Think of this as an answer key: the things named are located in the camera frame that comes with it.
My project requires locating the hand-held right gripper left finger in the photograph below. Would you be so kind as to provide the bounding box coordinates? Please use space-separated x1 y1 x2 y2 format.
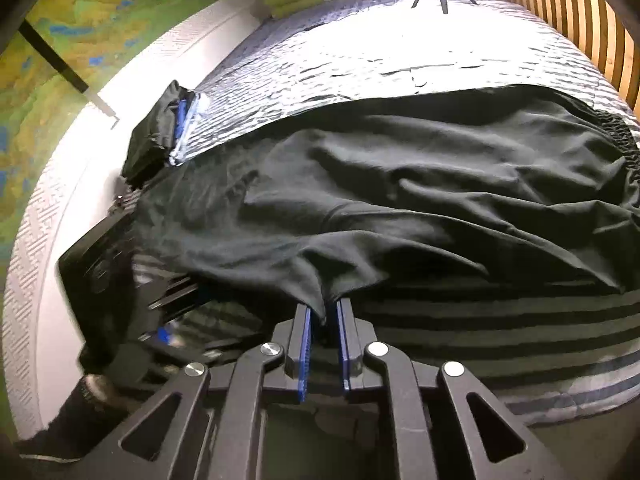
82 302 316 480

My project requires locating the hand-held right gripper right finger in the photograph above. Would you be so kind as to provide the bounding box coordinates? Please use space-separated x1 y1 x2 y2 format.
335 299 561 480

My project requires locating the black white hanging strap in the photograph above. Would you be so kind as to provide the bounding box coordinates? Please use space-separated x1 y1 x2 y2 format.
17 25 121 128

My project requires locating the stack of folded dark clothes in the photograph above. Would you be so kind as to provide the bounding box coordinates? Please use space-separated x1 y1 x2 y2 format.
121 79 211 188

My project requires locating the wooden slatted bed frame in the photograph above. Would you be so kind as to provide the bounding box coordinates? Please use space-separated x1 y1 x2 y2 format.
505 0 640 126

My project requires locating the blue white striped blanket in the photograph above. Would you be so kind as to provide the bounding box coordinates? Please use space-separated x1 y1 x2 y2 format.
117 0 640 428

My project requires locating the green yellow wall poster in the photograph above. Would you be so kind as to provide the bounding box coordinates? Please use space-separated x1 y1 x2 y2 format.
0 0 251 241

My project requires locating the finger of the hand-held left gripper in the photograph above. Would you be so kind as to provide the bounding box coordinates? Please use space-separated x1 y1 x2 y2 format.
150 326 226 367
145 280 201 312

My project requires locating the person's left forearm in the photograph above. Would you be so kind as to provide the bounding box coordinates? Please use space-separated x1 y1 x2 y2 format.
15 374 136 461

